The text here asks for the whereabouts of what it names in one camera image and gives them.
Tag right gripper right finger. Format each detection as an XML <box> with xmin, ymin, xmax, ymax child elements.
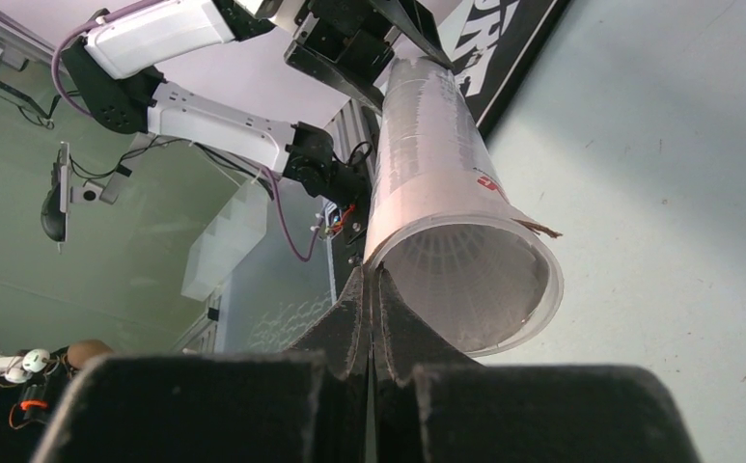
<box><xmin>370</xmin><ymin>268</ymin><xmax>700</xmax><ymax>462</ymax></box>

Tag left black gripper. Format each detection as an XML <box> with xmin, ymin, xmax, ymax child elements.
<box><xmin>284</xmin><ymin>0</ymin><xmax>454</xmax><ymax>115</ymax></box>

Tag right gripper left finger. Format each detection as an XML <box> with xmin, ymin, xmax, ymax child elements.
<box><xmin>33</xmin><ymin>268</ymin><xmax>368</xmax><ymax>462</ymax></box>

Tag white shuttlecock tube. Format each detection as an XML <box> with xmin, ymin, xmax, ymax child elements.
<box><xmin>360</xmin><ymin>56</ymin><xmax>566</xmax><ymax>359</ymax></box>

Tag white shuttlecock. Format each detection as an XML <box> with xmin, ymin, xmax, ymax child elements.
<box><xmin>383</xmin><ymin>224</ymin><xmax>549</xmax><ymax>352</ymax></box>

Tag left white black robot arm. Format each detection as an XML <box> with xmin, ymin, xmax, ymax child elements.
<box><xmin>51</xmin><ymin>1</ymin><xmax>452</xmax><ymax>206</ymax></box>

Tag black racket cover bag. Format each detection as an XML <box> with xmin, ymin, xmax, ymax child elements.
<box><xmin>447</xmin><ymin>1</ymin><xmax>569</xmax><ymax>141</ymax></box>

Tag left electronics board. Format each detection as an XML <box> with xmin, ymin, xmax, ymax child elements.
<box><xmin>320</xmin><ymin>204</ymin><xmax>356</xmax><ymax>240</ymax></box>

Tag operator in dark clothes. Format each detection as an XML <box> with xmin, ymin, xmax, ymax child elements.
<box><xmin>0</xmin><ymin>340</ymin><xmax>113</xmax><ymax>462</ymax></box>

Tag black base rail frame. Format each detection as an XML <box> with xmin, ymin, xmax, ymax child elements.
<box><xmin>327</xmin><ymin>100</ymin><xmax>380</xmax><ymax>301</ymax></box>

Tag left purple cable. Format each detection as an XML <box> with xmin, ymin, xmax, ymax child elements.
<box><xmin>49</xmin><ymin>0</ymin><xmax>322</xmax><ymax>264</ymax></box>

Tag wall mounted black device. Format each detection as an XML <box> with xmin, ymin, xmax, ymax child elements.
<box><xmin>41</xmin><ymin>142</ymin><xmax>132</xmax><ymax>253</ymax></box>

